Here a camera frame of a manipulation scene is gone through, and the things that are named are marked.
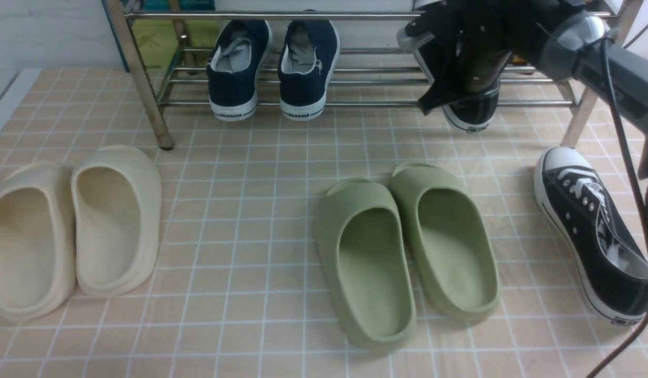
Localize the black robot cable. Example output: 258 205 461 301
587 31 648 378

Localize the right beige foam slipper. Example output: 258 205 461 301
70 144 162 298

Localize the green foam slipper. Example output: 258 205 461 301
313 177 417 354
388 161 500 321

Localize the yellow-green box behind rack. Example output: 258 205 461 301
121 1 219 71

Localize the right green foam slipper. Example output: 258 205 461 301
388 161 500 321

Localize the black canvas sneaker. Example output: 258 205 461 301
534 146 648 326
396 24 508 134

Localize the stainless steel shoe rack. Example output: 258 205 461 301
102 0 645 152

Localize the beige foam slipper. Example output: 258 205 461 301
0 161 76 322
70 144 162 298

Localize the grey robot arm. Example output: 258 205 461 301
398 1 648 220

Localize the left beige foam slipper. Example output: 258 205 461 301
0 161 76 322

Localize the navy canvas sneaker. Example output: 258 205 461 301
205 19 274 122
277 19 341 121

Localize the left green foam slipper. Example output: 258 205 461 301
313 177 417 354

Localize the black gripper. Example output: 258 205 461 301
411 1 561 115

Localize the right navy canvas sneaker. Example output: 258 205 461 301
277 19 341 121

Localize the left navy canvas sneaker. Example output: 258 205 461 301
205 19 274 122

